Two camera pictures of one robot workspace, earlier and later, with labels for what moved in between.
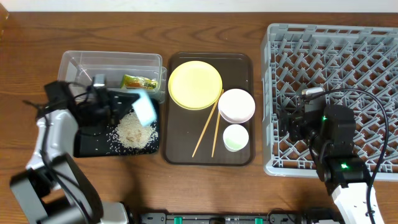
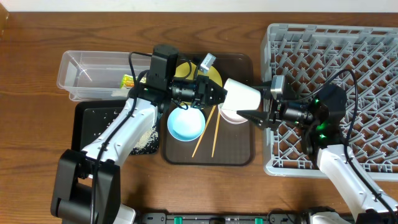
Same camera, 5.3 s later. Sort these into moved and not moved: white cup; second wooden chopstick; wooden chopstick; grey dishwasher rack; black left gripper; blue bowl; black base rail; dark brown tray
Moved: blue bowl; white cup; black left gripper
Not moved: black base rail; wooden chopstick; second wooden chopstick; grey dishwasher rack; dark brown tray
